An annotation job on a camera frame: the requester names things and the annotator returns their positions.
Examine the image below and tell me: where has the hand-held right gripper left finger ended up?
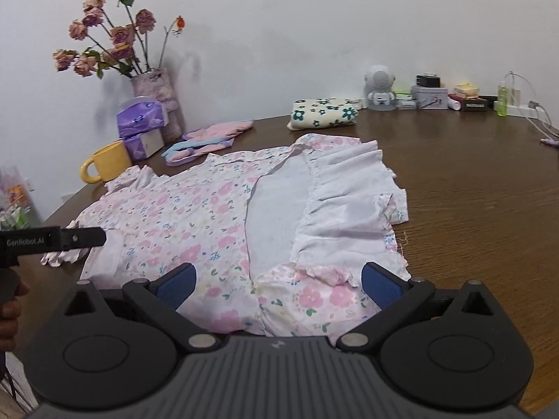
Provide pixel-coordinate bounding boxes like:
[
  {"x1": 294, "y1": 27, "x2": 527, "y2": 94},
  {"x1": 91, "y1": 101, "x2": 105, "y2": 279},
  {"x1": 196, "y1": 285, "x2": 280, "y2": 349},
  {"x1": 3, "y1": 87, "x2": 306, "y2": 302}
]
[{"x1": 51, "y1": 263, "x2": 220, "y2": 354}]

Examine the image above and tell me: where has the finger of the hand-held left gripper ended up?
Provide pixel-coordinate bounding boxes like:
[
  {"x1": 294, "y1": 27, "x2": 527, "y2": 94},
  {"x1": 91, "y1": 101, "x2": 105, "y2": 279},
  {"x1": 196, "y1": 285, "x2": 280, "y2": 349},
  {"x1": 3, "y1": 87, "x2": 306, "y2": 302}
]
[{"x1": 60, "y1": 227, "x2": 107, "y2": 251}]

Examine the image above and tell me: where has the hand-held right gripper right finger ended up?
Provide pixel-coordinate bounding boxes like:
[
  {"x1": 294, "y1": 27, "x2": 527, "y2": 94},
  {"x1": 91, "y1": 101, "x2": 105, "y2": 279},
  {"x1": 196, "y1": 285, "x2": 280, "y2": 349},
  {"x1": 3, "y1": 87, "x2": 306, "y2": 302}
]
[{"x1": 337, "y1": 263, "x2": 508, "y2": 354}]

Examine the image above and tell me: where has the pink floral dress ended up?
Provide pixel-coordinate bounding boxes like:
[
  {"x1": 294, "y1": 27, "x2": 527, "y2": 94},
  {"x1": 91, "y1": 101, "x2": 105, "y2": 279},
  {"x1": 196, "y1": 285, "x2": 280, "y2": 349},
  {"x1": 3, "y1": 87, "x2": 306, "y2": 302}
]
[{"x1": 40, "y1": 133, "x2": 412, "y2": 346}]

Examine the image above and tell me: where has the person's left hand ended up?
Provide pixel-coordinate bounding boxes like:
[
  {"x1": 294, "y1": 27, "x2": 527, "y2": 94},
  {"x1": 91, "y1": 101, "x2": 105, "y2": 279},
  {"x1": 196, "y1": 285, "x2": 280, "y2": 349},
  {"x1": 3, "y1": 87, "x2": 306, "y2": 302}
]
[{"x1": 0, "y1": 281, "x2": 30, "y2": 352}]

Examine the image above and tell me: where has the yellow mug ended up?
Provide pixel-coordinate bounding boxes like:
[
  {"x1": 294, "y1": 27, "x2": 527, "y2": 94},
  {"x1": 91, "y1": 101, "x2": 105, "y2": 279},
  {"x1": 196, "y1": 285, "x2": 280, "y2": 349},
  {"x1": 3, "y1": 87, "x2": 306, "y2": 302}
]
[{"x1": 79, "y1": 140, "x2": 133, "y2": 184}]

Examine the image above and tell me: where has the purple white tissue pack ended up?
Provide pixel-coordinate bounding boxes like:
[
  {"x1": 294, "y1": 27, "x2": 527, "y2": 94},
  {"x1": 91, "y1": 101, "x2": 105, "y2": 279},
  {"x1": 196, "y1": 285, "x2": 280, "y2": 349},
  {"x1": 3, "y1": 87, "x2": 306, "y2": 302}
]
[{"x1": 124, "y1": 130, "x2": 166, "y2": 160}]

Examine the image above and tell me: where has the pink blue purple garment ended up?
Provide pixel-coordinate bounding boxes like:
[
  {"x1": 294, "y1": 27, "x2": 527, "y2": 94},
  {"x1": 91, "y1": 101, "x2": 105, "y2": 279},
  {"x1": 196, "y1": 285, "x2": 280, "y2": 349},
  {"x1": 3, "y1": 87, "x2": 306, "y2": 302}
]
[{"x1": 161, "y1": 119, "x2": 255, "y2": 167}]

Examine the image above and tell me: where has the pink fuzzy vase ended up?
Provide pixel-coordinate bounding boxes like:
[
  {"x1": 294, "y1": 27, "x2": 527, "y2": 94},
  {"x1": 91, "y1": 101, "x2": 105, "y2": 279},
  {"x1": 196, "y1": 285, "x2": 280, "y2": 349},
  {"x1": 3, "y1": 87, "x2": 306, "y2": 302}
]
[{"x1": 131, "y1": 67, "x2": 186, "y2": 140}]

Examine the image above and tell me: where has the folded cream floral cloth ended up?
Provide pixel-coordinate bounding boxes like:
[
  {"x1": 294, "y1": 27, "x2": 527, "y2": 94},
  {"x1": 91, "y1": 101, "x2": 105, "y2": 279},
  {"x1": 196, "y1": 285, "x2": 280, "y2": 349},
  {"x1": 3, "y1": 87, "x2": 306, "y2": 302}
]
[{"x1": 287, "y1": 97, "x2": 360, "y2": 131}]

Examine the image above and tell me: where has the white robot-shaped speaker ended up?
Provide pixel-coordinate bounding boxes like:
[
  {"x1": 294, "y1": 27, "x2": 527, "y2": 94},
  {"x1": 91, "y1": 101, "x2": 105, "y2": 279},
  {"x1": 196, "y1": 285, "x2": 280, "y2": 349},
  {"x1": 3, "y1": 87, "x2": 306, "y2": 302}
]
[{"x1": 364, "y1": 65, "x2": 397, "y2": 111}]

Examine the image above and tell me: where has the yellow small box stack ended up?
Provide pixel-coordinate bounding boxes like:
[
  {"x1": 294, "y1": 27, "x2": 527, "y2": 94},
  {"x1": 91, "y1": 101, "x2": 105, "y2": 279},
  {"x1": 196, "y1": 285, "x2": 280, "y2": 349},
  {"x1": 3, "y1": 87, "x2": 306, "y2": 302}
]
[{"x1": 452, "y1": 82, "x2": 481, "y2": 99}]

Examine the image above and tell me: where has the white power strip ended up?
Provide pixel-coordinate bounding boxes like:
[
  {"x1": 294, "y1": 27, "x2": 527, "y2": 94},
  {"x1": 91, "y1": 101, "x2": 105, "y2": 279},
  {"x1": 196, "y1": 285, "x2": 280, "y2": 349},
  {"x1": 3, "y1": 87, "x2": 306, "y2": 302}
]
[{"x1": 493, "y1": 102, "x2": 546, "y2": 118}]

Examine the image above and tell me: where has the wire rack with bottles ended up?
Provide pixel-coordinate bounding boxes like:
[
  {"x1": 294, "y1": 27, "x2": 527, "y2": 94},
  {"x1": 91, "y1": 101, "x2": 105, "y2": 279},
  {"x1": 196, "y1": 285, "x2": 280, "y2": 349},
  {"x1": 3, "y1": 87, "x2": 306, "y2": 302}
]
[{"x1": 0, "y1": 165, "x2": 40, "y2": 232}]

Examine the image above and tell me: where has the white cable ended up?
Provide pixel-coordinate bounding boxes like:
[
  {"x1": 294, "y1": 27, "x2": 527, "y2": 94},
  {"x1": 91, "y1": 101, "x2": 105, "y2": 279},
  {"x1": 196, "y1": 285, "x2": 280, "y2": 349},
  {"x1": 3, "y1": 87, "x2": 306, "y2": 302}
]
[{"x1": 504, "y1": 71, "x2": 559, "y2": 138}]

